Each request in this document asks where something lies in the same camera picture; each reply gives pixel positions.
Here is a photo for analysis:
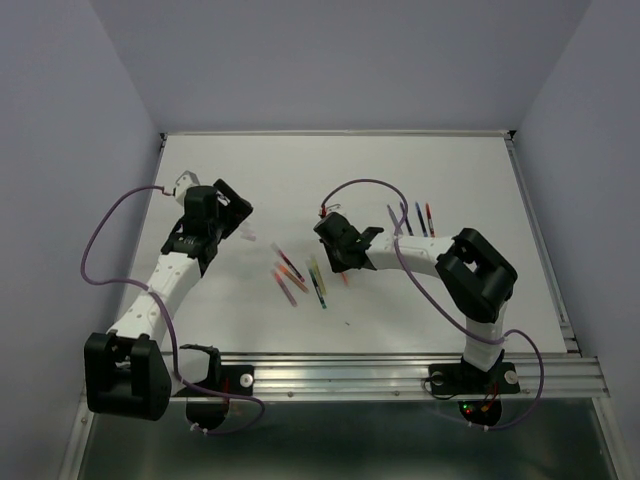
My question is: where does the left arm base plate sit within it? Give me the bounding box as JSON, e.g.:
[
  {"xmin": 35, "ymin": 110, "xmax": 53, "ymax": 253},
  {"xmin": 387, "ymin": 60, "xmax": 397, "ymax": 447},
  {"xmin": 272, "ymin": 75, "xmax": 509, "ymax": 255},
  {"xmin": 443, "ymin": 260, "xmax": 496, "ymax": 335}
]
[{"xmin": 179, "ymin": 344, "xmax": 255, "ymax": 396}]

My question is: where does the blue pen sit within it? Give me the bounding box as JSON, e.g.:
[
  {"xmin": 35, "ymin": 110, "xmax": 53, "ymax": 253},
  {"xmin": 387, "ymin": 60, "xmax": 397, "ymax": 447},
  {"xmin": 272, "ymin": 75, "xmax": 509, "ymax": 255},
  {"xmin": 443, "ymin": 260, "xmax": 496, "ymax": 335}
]
[{"xmin": 414, "ymin": 201, "xmax": 429, "ymax": 237}]

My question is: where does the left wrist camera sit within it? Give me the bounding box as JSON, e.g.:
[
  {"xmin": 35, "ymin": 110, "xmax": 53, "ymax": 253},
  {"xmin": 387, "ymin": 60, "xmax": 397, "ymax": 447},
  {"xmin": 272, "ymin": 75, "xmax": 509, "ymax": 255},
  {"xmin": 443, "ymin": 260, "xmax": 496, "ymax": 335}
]
[{"xmin": 173, "ymin": 170, "xmax": 200, "ymax": 204}]

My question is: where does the pink highlighter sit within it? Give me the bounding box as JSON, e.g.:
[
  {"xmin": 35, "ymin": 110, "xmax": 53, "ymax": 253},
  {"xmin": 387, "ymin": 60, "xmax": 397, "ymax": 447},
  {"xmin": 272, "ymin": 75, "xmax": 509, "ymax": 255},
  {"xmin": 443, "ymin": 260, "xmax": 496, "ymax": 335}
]
[{"xmin": 271, "ymin": 269, "xmax": 298, "ymax": 307}]

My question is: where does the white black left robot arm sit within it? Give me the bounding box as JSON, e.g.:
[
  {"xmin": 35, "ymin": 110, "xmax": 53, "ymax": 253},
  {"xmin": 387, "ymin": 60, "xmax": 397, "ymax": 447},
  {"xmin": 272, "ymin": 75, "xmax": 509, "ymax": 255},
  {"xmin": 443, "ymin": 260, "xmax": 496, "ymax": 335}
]
[{"xmin": 84, "ymin": 171, "xmax": 253, "ymax": 421}]

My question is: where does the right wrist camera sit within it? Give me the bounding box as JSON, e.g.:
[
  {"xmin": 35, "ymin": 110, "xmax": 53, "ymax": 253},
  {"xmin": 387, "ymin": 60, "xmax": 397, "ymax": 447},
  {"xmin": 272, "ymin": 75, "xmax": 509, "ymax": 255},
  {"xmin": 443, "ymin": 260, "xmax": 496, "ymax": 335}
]
[{"xmin": 319, "ymin": 203, "xmax": 344, "ymax": 218}]

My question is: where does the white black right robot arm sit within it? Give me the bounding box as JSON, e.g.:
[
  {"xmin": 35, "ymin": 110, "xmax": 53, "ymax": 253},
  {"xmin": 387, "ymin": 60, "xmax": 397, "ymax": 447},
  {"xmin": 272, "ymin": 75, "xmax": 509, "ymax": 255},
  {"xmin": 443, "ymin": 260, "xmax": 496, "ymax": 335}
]
[{"xmin": 314, "ymin": 212, "xmax": 518, "ymax": 390}]

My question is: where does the yellow highlighter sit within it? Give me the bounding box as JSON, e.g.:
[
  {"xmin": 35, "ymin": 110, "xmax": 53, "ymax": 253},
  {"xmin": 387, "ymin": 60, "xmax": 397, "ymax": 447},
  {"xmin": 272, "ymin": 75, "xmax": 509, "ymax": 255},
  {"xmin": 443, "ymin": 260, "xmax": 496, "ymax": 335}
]
[{"xmin": 310, "ymin": 254, "xmax": 327, "ymax": 297}]

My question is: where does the dark red pen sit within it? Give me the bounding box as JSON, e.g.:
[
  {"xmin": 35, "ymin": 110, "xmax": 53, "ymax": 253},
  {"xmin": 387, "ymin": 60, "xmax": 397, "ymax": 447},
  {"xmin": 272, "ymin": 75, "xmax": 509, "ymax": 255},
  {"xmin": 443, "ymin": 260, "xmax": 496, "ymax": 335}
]
[{"xmin": 271, "ymin": 243, "xmax": 305, "ymax": 283}]

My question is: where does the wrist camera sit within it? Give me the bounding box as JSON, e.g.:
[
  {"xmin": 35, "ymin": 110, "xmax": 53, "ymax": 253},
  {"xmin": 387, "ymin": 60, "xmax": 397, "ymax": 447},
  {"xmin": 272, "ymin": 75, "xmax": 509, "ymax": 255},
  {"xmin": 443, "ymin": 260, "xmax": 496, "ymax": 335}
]
[
  {"xmin": 319, "ymin": 203, "xmax": 344, "ymax": 218},
  {"xmin": 173, "ymin": 170, "xmax": 200, "ymax": 204}
]

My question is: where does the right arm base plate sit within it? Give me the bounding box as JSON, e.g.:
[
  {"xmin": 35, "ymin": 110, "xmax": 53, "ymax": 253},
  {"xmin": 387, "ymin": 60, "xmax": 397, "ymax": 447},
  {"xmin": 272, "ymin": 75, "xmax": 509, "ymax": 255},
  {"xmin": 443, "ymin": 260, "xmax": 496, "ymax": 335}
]
[{"xmin": 425, "ymin": 361, "xmax": 521, "ymax": 397}]

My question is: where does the green pen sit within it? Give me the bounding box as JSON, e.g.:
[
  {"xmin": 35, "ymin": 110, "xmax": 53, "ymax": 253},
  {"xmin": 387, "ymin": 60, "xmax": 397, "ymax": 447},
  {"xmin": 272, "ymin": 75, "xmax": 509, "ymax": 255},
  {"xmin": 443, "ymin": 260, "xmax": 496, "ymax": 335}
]
[{"xmin": 306, "ymin": 260, "xmax": 327, "ymax": 310}]

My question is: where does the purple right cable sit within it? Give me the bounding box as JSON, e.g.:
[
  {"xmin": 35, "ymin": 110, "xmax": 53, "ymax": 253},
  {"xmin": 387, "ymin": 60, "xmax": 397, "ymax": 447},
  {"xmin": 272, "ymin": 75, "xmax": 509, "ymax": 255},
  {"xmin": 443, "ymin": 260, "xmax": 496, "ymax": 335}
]
[{"xmin": 319, "ymin": 178, "xmax": 546, "ymax": 434}]

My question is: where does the aluminium rail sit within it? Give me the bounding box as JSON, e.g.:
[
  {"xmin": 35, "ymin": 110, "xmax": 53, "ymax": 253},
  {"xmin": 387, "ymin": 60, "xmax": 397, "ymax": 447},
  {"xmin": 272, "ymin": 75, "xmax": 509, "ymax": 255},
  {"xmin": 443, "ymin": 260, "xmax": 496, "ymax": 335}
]
[{"xmin": 82, "ymin": 355, "xmax": 612, "ymax": 401}]

